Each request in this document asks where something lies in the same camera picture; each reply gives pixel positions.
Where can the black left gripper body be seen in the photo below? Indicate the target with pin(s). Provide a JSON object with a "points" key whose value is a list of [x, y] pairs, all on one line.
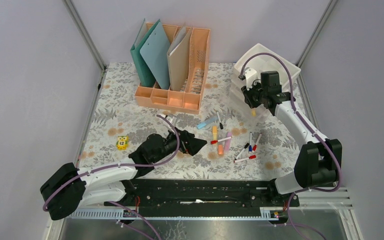
{"points": [[172, 142]]}

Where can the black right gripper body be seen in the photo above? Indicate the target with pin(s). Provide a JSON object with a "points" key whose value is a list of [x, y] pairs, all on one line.
{"points": [[254, 96]]}

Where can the white plastic drawer unit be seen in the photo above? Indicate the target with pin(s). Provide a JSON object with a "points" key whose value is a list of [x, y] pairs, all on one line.
{"points": [[288, 73]]}

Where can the tan kraft folder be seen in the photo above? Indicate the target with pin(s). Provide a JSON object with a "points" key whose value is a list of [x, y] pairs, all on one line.
{"points": [[178, 58]]}

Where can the light blue folder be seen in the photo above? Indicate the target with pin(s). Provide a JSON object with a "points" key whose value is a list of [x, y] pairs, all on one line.
{"points": [[159, 65]]}

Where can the green folder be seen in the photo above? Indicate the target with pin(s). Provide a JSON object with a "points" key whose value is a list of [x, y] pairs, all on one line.
{"points": [[140, 59]]}

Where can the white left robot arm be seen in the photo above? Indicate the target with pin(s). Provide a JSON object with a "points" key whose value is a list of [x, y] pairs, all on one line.
{"points": [[71, 187]]}

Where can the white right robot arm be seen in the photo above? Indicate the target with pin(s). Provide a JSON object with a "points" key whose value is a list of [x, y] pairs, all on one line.
{"points": [[319, 159]]}

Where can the blue highlighter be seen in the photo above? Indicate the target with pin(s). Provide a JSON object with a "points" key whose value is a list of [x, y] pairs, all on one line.
{"points": [[207, 122]]}

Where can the red cap marker on highlighters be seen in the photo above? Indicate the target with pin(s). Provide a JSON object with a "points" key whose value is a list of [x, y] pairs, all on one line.
{"points": [[220, 140]]}

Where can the floral table cloth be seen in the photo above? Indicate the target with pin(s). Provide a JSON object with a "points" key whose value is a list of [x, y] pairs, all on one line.
{"points": [[117, 114]]}

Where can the pink purple highlighter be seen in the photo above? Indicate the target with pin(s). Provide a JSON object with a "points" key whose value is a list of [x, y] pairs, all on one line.
{"points": [[227, 143]]}

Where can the black cap whiteboard marker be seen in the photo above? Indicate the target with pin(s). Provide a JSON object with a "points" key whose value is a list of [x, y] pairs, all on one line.
{"points": [[219, 120]]}

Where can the orange plastic file organizer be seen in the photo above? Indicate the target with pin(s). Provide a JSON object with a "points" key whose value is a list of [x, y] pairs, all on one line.
{"points": [[188, 99]]}

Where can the black cap marker right group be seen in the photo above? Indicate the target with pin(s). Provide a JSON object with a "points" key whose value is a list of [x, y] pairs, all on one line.
{"points": [[241, 151]]}

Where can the yellow owl eraser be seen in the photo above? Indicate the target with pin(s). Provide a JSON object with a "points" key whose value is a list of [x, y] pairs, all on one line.
{"points": [[122, 142]]}

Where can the red cap marker upper right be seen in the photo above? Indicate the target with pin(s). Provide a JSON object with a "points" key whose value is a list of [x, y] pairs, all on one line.
{"points": [[256, 142]]}

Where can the blue cap marker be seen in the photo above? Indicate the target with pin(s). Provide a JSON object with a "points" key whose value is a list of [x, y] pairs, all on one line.
{"points": [[250, 142]]}

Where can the red cap marker lowest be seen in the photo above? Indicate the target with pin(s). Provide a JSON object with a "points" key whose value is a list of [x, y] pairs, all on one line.
{"points": [[251, 157]]}

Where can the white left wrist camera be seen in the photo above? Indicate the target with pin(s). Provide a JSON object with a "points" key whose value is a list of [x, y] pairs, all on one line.
{"points": [[169, 117]]}

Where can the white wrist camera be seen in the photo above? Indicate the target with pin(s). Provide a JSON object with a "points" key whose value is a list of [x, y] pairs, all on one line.
{"points": [[249, 75], [169, 117]]}

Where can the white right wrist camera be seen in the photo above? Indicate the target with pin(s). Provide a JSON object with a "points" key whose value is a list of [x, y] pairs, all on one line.
{"points": [[249, 75]]}

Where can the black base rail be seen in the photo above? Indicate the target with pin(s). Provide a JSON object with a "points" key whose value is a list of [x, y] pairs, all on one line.
{"points": [[192, 198]]}

